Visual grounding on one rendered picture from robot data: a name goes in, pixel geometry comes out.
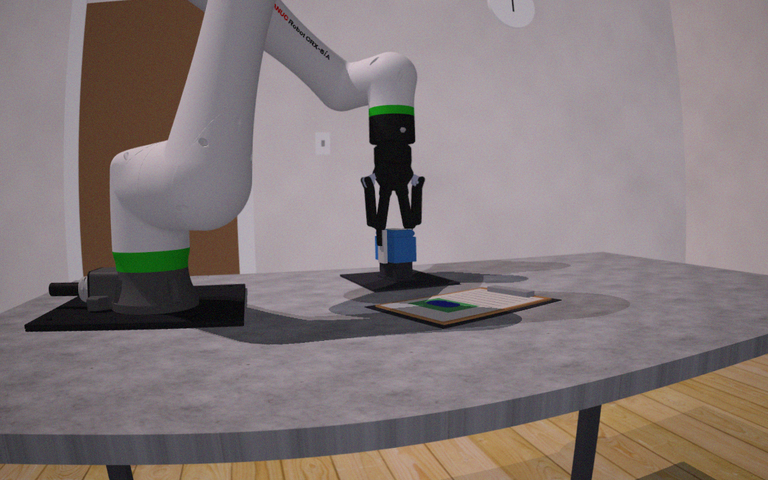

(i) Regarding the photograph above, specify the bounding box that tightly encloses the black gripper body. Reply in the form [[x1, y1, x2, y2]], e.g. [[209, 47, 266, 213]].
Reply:
[[373, 144, 414, 191]]

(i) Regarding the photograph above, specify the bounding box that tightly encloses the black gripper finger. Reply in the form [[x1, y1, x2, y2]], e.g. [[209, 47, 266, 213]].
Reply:
[[361, 173, 394, 263], [396, 173, 425, 230]]

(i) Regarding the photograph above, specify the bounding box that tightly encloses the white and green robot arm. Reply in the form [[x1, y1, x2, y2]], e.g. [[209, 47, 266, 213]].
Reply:
[[49, 0, 417, 315]]

